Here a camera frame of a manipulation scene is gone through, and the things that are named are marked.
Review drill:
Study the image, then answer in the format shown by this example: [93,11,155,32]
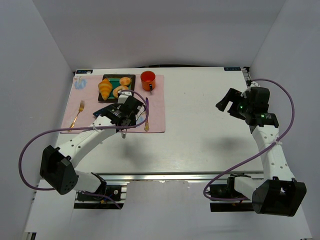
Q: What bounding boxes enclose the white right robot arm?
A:
[216,86,307,217]

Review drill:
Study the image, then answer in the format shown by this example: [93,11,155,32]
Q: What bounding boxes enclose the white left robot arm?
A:
[40,95,147,196]

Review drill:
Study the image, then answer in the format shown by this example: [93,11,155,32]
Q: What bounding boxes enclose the dark blue leaf plate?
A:
[93,106,109,118]

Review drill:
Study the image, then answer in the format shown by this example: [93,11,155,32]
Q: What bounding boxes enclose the striped croissant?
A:
[98,78,113,101]

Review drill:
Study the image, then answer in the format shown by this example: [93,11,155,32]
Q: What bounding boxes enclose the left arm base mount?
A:
[73,182,127,210]

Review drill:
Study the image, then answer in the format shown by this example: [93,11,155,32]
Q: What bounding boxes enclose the orange mug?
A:
[140,71,156,92]

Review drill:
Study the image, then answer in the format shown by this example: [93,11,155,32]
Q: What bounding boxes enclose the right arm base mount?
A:
[205,184,254,213]

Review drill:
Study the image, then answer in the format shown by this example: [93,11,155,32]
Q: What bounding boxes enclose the pink printed placemat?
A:
[61,74,166,133]

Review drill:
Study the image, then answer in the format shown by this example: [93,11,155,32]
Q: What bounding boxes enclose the glazed ring doughnut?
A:
[112,85,129,99]

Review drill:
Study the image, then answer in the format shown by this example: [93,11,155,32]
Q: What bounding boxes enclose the gold fork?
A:
[69,100,85,129]

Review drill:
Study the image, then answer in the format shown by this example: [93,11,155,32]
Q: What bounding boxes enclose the purple iridescent knife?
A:
[144,97,150,132]

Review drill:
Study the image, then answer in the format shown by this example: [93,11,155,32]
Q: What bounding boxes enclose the small round bun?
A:
[119,76,132,86]

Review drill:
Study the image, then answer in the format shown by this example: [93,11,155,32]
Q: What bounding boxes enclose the black square tray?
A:
[98,74,136,103]

